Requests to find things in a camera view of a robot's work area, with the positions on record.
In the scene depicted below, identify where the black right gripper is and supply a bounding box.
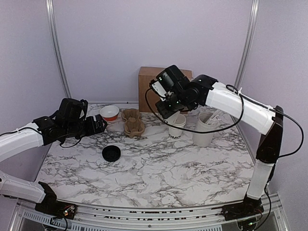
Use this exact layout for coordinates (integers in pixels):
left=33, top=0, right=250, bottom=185
left=154, top=90, right=191, bottom=120

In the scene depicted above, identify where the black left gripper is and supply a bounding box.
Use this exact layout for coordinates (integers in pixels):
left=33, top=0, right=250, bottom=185
left=64, top=114, right=107, bottom=140

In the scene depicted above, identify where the white paper coffee cup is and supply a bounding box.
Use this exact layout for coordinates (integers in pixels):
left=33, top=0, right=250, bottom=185
left=167, top=113, right=186, bottom=128

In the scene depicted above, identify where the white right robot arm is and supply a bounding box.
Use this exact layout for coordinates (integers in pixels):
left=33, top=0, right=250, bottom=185
left=149, top=71, right=283, bottom=216

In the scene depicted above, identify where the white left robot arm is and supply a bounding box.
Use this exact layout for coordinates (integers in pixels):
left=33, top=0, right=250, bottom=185
left=0, top=115, right=107, bottom=214

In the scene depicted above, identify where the brown paper takeout bag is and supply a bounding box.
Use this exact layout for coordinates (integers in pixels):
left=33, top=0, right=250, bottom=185
left=138, top=66, right=193, bottom=113

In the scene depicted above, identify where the red paper bowl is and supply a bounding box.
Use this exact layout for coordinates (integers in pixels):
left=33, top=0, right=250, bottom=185
left=100, top=105, right=120, bottom=122

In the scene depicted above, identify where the white ribbed holder cup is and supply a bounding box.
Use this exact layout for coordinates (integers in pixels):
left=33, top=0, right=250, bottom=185
left=192, top=112, right=221, bottom=147

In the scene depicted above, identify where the black plastic cup lid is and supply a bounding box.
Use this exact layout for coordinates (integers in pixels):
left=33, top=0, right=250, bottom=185
left=102, top=145, right=121, bottom=162

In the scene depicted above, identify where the white wrapped stirrer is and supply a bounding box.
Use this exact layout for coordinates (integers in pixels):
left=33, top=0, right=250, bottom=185
left=205, top=110, right=219, bottom=125

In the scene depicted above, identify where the white paper cup stack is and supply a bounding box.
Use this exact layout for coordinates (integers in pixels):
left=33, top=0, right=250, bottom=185
left=168, top=124, right=185, bottom=140

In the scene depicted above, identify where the brown cardboard cup carrier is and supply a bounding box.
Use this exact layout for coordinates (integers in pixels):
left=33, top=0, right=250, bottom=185
left=121, top=108, right=145, bottom=138

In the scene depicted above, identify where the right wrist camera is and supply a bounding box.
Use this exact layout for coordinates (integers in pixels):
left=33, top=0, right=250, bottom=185
left=149, top=65, right=190, bottom=100

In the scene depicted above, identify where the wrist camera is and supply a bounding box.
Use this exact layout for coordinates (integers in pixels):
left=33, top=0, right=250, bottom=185
left=56, top=98, right=88, bottom=121
left=149, top=65, right=190, bottom=100

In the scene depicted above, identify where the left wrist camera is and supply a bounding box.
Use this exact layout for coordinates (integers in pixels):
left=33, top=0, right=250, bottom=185
left=56, top=98, right=88, bottom=121

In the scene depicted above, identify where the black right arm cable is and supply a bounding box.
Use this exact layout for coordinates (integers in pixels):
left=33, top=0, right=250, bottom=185
left=145, top=84, right=304, bottom=157

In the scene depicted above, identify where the right aluminium frame post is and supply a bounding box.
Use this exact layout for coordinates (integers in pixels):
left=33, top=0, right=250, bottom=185
left=235, top=0, right=260, bottom=88

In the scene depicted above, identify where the aluminium frame post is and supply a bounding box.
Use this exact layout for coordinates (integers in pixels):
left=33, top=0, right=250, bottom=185
left=45, top=0, right=72, bottom=98
left=235, top=0, right=260, bottom=88

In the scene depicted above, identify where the aluminium front rail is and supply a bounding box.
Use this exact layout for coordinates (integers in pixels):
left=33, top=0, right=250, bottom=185
left=8, top=194, right=290, bottom=231

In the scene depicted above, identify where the left aluminium frame post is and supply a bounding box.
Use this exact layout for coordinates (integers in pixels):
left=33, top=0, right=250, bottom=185
left=45, top=0, right=72, bottom=98

